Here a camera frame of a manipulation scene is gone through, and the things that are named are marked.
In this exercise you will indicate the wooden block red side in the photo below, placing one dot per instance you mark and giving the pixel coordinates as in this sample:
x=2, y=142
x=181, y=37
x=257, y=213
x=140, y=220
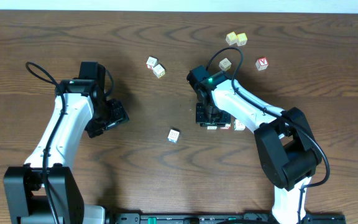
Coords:
x=238, y=125

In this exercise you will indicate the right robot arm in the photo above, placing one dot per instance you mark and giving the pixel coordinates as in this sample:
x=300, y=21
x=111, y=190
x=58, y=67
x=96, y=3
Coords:
x=287, y=149

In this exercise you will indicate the wooden block red print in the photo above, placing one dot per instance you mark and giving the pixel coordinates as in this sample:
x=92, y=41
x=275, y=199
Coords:
x=151, y=63

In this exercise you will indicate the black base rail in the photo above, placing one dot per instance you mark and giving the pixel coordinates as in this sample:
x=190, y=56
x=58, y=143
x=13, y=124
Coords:
x=136, y=218

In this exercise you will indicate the yellow framed wooden block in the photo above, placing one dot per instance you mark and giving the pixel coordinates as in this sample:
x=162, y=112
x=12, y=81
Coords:
x=241, y=39

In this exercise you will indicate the wooden block blue side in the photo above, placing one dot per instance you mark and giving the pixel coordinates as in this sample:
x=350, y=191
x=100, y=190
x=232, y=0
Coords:
x=173, y=135

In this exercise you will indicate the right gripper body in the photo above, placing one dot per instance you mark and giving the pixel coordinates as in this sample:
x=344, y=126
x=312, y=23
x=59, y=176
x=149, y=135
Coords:
x=212, y=116

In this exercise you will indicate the wooden block yellow print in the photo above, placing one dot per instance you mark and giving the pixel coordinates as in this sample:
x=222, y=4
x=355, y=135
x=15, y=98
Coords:
x=231, y=38

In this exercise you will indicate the red V wooden block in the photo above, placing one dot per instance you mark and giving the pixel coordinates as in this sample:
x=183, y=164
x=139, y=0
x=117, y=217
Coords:
x=261, y=63

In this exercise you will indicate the plain wooden block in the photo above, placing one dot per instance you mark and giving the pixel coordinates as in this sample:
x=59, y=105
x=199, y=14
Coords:
x=225, y=64

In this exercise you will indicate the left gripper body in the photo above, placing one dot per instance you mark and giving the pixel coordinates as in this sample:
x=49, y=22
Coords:
x=114, y=116

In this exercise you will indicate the wooden block yellow K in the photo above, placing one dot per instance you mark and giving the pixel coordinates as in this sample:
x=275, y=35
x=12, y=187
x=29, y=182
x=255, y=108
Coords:
x=159, y=71

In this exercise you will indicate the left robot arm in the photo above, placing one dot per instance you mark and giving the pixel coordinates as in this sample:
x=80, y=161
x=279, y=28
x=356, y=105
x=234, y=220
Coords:
x=43, y=190

